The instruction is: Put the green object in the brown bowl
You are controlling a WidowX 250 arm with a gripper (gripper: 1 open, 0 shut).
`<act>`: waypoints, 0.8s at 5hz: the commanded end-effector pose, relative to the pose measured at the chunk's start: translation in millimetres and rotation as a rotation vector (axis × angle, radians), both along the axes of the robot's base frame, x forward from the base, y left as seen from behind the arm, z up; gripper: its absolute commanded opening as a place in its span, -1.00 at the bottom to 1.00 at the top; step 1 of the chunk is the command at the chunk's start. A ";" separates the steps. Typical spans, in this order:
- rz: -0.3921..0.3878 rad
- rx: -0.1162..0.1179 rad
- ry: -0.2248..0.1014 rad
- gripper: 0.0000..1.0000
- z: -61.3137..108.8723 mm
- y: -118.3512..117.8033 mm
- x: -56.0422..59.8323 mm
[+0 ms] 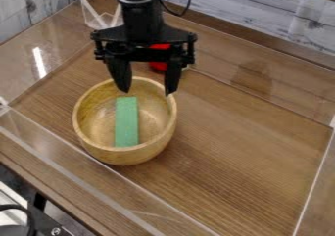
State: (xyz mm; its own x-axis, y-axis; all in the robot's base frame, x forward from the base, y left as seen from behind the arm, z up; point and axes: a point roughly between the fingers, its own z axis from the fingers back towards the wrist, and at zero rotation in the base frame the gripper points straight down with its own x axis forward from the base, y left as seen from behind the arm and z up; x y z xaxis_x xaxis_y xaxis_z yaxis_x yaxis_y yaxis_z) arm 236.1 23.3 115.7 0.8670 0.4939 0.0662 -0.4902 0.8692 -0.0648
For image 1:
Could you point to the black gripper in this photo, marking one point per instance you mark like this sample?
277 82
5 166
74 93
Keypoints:
118 49

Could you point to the green rectangular block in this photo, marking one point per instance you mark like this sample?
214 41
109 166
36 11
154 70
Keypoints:
126 122

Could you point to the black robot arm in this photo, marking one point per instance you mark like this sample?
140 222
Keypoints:
144 15

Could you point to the wooden brown bowl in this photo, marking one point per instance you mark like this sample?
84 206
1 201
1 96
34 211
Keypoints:
94 121

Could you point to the red plush strawberry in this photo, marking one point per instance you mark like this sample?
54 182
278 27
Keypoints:
161 65

